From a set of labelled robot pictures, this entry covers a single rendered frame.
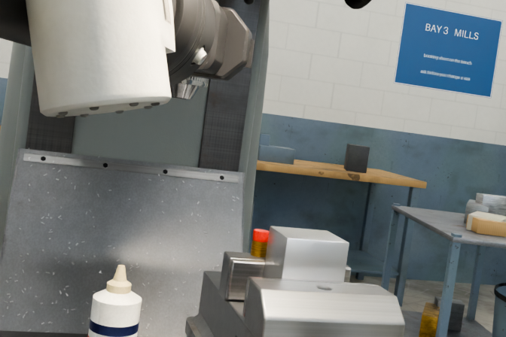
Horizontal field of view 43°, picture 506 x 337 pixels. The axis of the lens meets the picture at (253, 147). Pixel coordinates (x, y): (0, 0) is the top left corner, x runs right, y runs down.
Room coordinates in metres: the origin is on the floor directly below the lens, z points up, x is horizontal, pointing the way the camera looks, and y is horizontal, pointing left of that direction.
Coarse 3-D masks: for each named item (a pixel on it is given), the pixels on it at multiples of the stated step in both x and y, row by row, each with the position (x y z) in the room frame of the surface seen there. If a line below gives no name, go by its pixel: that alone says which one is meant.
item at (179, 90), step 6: (180, 84) 0.54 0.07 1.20; (186, 84) 0.54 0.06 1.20; (174, 90) 0.54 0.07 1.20; (180, 90) 0.54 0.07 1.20; (186, 90) 0.55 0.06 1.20; (192, 90) 0.55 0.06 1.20; (174, 96) 0.55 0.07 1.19; (180, 96) 0.55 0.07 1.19; (186, 96) 0.55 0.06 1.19; (192, 96) 0.55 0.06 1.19
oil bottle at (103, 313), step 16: (112, 288) 0.52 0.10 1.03; (128, 288) 0.52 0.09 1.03; (96, 304) 0.51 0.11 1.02; (112, 304) 0.51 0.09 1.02; (128, 304) 0.51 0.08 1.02; (96, 320) 0.51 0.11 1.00; (112, 320) 0.51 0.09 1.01; (128, 320) 0.51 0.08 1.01; (96, 336) 0.51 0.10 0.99; (112, 336) 0.51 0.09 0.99; (128, 336) 0.52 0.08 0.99
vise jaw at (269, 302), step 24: (264, 288) 0.51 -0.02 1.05; (288, 288) 0.52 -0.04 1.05; (312, 288) 0.53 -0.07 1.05; (336, 288) 0.54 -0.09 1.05; (360, 288) 0.56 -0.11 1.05; (264, 312) 0.50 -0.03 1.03; (288, 312) 0.50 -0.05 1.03; (312, 312) 0.51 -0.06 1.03; (336, 312) 0.52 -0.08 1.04; (360, 312) 0.52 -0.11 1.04; (384, 312) 0.53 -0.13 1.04; (264, 336) 0.49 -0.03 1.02; (288, 336) 0.50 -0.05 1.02; (312, 336) 0.50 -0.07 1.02; (336, 336) 0.51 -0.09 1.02; (360, 336) 0.52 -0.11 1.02; (384, 336) 0.52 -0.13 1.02
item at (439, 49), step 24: (408, 24) 5.20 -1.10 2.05; (432, 24) 5.26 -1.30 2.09; (456, 24) 5.31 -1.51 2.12; (480, 24) 5.37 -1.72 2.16; (408, 48) 5.21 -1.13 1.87; (432, 48) 5.26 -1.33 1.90; (456, 48) 5.32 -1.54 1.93; (480, 48) 5.37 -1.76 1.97; (408, 72) 5.22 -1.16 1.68; (432, 72) 5.27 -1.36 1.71; (456, 72) 5.33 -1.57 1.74; (480, 72) 5.38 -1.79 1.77; (480, 96) 5.39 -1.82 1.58
